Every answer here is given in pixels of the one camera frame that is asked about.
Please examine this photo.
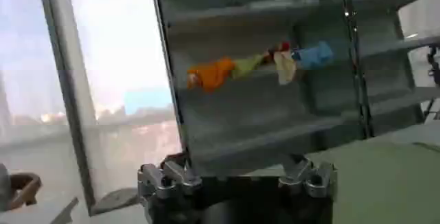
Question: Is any brown wooden chair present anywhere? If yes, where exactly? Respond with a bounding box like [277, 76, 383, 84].
[8, 172, 43, 212]

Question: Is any grey window frame post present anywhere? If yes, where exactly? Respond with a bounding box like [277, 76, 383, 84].
[35, 0, 139, 216]

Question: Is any grey metal shelf with clothes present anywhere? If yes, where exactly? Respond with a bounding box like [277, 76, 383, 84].
[148, 0, 374, 175]

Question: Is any empty grey metal shelf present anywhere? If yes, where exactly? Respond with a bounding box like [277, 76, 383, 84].
[343, 0, 440, 137]

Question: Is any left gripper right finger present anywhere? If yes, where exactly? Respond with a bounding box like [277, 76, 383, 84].
[277, 155, 338, 199]

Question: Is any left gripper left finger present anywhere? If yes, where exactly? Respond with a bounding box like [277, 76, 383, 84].
[137, 152, 204, 201]

